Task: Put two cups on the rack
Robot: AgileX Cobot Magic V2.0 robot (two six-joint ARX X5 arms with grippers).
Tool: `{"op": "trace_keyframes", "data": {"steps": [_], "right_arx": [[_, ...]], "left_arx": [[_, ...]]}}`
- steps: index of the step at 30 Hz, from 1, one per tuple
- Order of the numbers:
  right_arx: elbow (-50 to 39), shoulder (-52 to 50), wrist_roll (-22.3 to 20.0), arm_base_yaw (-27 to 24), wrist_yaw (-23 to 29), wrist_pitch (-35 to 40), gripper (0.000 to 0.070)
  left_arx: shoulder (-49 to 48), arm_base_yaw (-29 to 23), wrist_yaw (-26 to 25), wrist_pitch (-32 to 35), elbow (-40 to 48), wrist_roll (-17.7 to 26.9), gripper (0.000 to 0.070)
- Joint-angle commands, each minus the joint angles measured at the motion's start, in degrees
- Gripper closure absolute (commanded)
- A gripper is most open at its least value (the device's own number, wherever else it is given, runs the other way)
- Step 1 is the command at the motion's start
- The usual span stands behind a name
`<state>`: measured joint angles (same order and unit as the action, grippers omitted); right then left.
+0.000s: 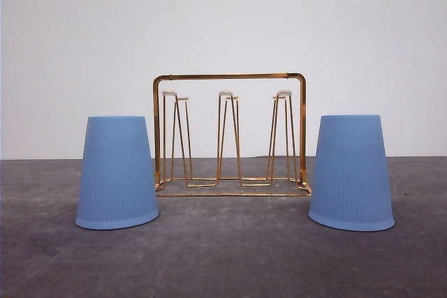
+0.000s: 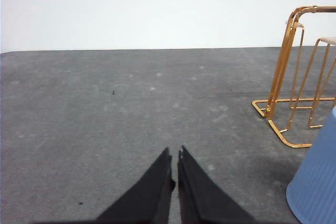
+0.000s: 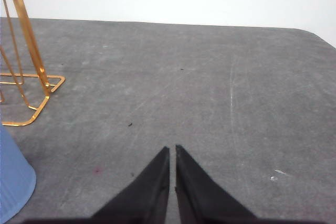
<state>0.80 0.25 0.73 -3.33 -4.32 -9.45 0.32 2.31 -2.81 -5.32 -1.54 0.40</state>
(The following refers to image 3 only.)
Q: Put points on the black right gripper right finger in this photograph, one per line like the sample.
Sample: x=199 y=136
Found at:
x=201 y=199

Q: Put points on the blue ribbed cup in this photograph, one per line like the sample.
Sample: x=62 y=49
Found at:
x=17 y=177

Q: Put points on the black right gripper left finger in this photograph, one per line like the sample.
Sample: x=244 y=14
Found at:
x=145 y=201

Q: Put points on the gold wire cup rack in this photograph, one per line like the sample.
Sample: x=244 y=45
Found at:
x=47 y=81

